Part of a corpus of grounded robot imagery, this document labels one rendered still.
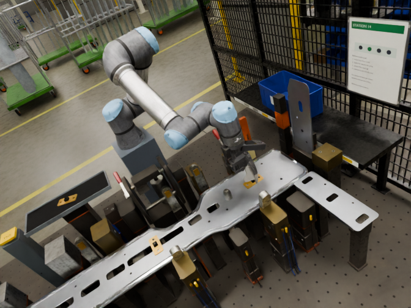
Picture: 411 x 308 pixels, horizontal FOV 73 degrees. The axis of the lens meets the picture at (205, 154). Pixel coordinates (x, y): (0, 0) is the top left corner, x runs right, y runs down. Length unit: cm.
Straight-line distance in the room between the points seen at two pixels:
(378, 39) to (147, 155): 113
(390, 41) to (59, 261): 140
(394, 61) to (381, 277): 77
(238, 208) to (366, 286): 54
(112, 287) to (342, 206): 85
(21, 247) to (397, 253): 149
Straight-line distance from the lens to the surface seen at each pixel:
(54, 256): 123
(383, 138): 129
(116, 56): 109
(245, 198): 113
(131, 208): 120
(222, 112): 90
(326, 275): 128
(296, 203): 111
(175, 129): 94
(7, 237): 141
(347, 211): 106
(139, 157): 151
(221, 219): 110
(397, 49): 117
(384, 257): 134
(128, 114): 146
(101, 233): 120
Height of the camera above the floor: 185
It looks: 37 degrees down
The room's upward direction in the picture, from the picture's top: 22 degrees counter-clockwise
